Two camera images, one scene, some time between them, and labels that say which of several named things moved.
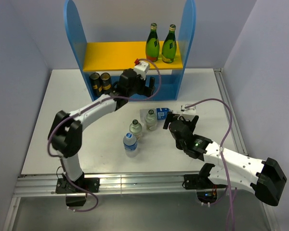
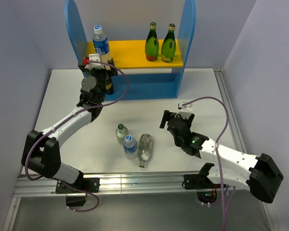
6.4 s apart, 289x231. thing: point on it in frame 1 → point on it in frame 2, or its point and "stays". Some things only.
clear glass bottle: x=136 y=129 → x=121 y=132
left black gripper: x=146 y=91 → x=89 y=72
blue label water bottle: x=161 y=113 → x=101 y=44
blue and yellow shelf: x=105 y=60 stays
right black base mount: x=205 y=189 stays
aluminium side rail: x=235 y=127 stays
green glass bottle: x=169 y=47 stays
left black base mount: x=64 y=186 stays
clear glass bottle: x=151 y=120 → x=144 y=149
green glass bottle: x=152 y=44 stays
